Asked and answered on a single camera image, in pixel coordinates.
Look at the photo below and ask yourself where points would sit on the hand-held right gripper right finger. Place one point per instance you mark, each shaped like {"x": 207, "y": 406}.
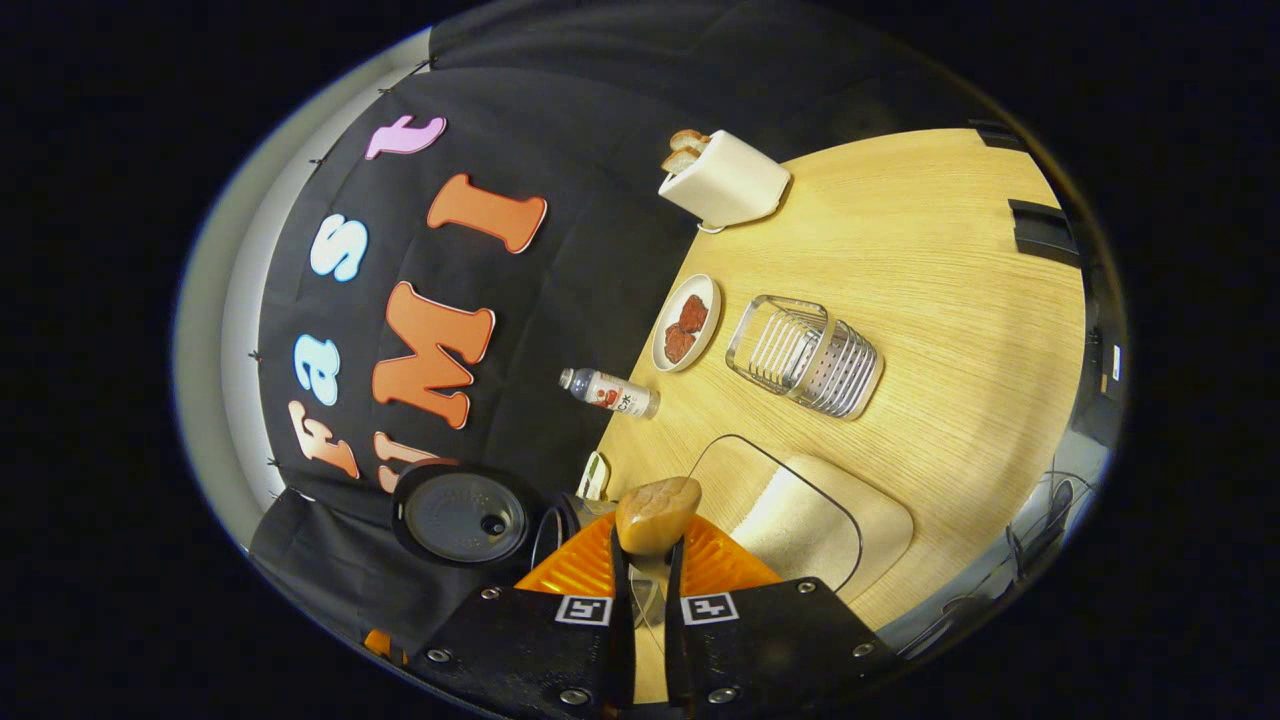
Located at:
{"x": 780, "y": 640}

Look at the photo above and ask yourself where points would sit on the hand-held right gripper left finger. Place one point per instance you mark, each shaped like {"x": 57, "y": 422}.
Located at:
{"x": 520, "y": 640}

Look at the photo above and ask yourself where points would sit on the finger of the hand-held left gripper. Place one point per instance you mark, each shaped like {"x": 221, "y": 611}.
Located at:
{"x": 385, "y": 645}

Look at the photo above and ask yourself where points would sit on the black rice cooker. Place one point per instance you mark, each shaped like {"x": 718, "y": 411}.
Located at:
{"x": 460, "y": 515}

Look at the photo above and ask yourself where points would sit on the wooden spoon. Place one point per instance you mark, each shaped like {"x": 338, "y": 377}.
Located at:
{"x": 657, "y": 515}

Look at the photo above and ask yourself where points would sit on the white divided dish of beans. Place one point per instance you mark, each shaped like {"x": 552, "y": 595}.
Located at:
{"x": 594, "y": 477}

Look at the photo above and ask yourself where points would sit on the small clear drink bottle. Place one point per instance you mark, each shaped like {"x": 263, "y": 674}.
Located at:
{"x": 612, "y": 393}

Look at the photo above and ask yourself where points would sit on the white plate with meat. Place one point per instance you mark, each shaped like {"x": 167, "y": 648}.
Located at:
{"x": 688, "y": 322}

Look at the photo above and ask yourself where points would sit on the white toaster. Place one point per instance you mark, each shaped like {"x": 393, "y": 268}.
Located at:
{"x": 725, "y": 180}

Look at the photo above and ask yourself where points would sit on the toasted bread slice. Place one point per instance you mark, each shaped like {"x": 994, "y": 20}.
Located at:
{"x": 680, "y": 160}
{"x": 688, "y": 139}

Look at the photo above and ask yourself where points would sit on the black backdrop cloth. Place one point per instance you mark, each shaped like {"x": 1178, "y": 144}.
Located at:
{"x": 560, "y": 120}

